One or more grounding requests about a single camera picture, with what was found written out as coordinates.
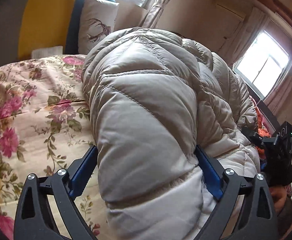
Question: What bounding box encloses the patterned right curtain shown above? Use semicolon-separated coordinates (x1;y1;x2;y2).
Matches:
141;0;171;28

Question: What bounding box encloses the grey yellow blue headboard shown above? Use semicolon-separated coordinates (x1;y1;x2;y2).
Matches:
0;0;114;66

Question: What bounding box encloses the side window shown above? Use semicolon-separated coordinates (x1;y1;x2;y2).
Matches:
234;26;292;99

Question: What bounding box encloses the white folded towel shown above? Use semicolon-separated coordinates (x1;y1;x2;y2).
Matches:
31;46;63;59

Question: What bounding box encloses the floral bed quilt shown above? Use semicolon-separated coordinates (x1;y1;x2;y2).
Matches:
0;54;112;240

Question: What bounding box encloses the beige quilted down jacket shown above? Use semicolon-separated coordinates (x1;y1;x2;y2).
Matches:
81;27;260;239

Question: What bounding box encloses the deer print pillow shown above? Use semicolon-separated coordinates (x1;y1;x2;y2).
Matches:
78;0;119;54

